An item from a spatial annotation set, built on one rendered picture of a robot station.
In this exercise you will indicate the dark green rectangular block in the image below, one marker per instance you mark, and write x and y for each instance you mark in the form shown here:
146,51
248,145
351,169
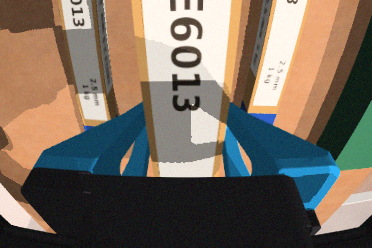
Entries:
348,133

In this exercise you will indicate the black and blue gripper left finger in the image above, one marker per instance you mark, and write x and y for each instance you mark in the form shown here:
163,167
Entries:
101,149

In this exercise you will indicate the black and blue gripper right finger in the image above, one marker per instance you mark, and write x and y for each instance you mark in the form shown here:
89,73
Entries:
273,151

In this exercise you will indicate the tan box with white label and blue bands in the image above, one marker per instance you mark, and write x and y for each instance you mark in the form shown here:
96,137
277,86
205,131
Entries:
84,25

